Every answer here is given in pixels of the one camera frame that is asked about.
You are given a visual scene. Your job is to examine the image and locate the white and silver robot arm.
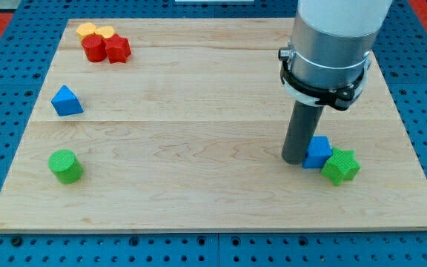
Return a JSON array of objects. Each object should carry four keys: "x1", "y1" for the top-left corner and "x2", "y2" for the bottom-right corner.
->
[{"x1": 278, "y1": 0, "x2": 392, "y2": 109}]

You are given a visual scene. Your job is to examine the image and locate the blue cube block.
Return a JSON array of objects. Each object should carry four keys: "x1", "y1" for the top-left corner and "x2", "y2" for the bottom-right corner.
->
[{"x1": 302, "y1": 136, "x2": 332, "y2": 168}]

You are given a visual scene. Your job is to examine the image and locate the wooden board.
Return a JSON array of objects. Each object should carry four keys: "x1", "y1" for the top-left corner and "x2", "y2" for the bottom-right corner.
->
[{"x1": 0, "y1": 19, "x2": 427, "y2": 234}]

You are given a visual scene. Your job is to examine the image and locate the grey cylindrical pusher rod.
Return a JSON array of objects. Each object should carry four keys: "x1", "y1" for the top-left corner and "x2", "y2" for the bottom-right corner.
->
[{"x1": 282, "y1": 101, "x2": 324, "y2": 165}]

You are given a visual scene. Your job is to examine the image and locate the red star block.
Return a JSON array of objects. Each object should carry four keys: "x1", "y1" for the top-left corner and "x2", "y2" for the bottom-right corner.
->
[{"x1": 105, "y1": 34, "x2": 131, "y2": 64}]

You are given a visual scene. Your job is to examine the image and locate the green star block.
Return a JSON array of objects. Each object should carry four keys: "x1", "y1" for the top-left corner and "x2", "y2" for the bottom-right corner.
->
[{"x1": 320, "y1": 147, "x2": 361, "y2": 186}]

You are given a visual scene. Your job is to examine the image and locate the yellow heart block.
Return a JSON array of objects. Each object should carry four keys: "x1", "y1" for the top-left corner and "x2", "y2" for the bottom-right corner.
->
[{"x1": 94, "y1": 26, "x2": 116, "y2": 39}]

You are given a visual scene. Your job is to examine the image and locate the red cylinder block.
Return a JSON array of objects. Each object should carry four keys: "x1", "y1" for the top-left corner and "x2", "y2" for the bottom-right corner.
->
[{"x1": 82, "y1": 35, "x2": 107, "y2": 62}]

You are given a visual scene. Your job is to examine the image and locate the blue triangular prism block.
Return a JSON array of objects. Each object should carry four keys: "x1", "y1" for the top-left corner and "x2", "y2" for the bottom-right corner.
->
[{"x1": 51, "y1": 85, "x2": 84, "y2": 116}]

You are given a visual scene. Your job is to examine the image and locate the green cylinder block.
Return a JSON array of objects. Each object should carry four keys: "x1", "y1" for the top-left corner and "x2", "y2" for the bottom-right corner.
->
[{"x1": 47, "y1": 149, "x2": 84, "y2": 184}]

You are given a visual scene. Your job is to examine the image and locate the yellow hexagon block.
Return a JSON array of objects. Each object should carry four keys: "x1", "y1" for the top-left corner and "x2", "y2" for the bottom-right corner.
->
[{"x1": 76, "y1": 22, "x2": 97, "y2": 42}]

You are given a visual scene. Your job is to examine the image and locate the black clamp ring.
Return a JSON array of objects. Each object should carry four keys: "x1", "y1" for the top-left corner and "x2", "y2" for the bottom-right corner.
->
[{"x1": 279, "y1": 46, "x2": 371, "y2": 112}]

